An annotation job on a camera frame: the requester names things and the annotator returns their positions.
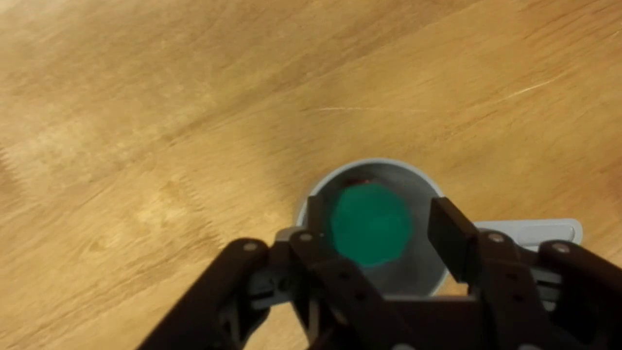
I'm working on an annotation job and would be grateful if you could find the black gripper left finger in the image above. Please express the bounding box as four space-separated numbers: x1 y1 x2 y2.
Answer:
139 195 417 350

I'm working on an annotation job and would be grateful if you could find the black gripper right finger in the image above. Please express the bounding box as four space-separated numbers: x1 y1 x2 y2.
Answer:
393 197 622 350

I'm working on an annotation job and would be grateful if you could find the grey measuring cup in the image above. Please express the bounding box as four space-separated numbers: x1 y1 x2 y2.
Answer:
277 157 586 299

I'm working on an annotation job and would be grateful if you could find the green block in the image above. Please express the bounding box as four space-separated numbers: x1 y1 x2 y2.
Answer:
329 182 413 265

